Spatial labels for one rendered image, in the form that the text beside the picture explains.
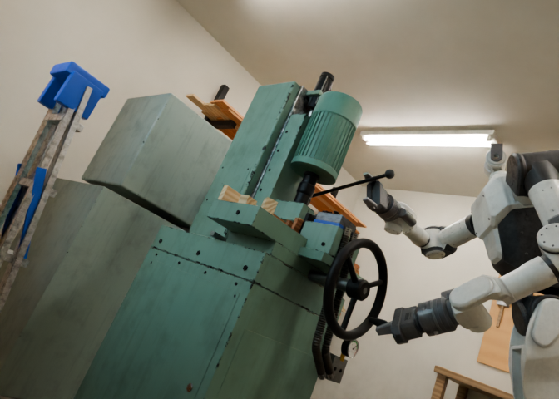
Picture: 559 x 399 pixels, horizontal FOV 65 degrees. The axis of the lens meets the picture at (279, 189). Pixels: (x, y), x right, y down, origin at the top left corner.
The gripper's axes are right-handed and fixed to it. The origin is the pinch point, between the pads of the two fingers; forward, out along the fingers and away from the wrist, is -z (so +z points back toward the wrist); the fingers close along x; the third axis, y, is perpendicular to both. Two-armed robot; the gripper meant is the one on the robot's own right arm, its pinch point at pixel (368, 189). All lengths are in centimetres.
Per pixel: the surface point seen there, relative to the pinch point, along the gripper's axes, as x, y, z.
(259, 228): 32, 11, -42
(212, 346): 62, 27, -36
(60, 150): 7, 74, -77
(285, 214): 13.3, 22.7, -17.5
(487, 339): -26, 46, 317
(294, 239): 29.7, 10.0, -27.3
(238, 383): 69, 24, -26
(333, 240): 29.4, -0.2, -21.5
